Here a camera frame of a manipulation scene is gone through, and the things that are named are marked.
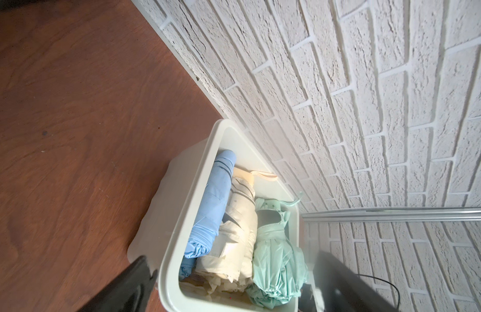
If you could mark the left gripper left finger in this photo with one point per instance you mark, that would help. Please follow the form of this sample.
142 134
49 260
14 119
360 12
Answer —
130 291

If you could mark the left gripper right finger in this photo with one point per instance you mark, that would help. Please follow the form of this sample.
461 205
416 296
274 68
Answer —
344 290

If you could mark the mint green umbrella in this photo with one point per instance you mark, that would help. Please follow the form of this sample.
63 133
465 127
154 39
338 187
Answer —
279 268

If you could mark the periwinkle blue umbrella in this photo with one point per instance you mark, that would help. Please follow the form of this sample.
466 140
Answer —
210 213

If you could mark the beige umbrella black stripes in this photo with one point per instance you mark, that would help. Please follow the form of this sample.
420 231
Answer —
228 266

